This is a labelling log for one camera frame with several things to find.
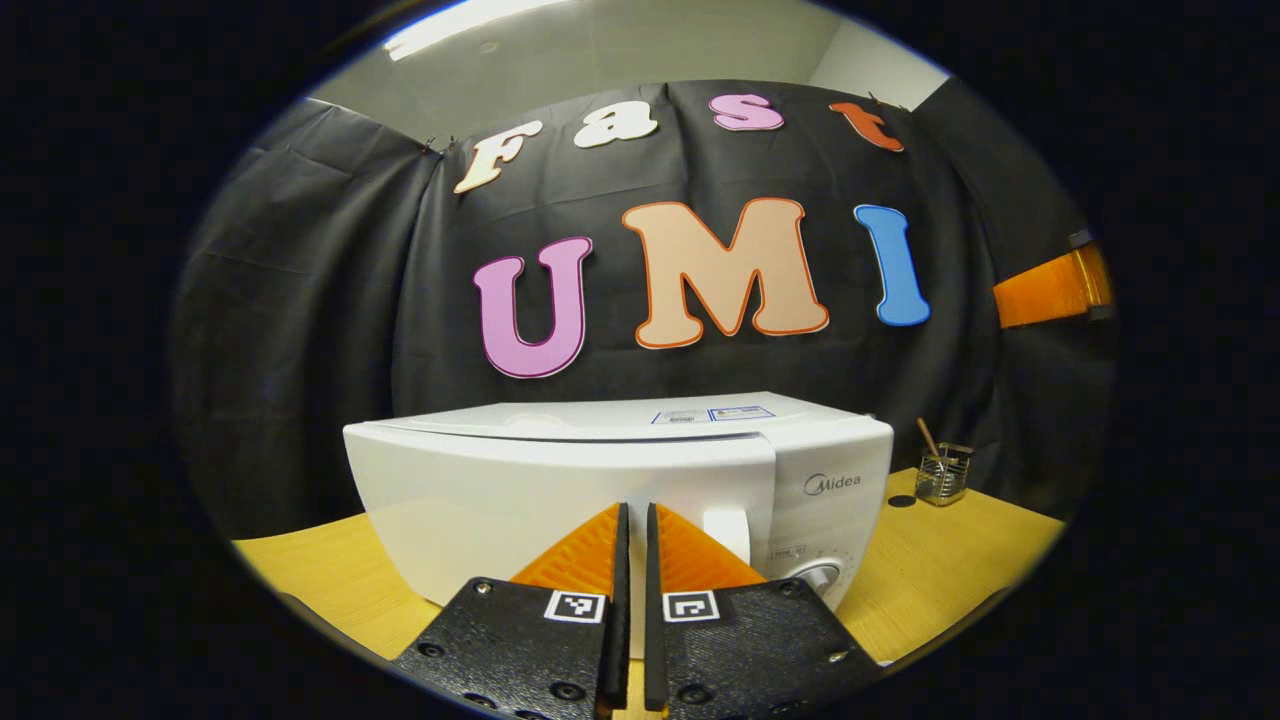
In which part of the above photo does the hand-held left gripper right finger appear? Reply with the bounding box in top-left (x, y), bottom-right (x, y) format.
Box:
top-left (645, 502), bottom-right (886, 720)

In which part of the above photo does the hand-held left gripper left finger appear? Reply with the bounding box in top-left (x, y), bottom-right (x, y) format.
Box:
top-left (390, 502), bottom-right (631, 720)

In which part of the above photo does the white microwave oven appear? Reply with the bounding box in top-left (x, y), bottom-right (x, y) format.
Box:
top-left (343, 392), bottom-right (895, 661)

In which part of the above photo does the small clear cup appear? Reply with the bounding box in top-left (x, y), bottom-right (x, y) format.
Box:
top-left (915, 443), bottom-right (974, 507)

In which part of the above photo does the black backdrop cloth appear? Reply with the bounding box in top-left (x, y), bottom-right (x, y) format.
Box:
top-left (172, 80), bottom-right (1116, 541)

